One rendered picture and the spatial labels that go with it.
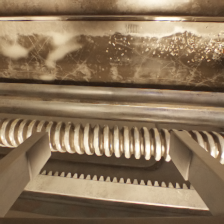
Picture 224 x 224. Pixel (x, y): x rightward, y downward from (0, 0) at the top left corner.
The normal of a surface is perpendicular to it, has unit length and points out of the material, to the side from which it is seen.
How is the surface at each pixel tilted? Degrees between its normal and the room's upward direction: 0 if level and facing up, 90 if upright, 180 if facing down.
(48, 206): 90
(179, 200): 90
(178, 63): 0
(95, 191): 90
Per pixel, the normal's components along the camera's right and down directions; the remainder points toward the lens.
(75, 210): -0.01, -0.78
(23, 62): -0.11, 0.62
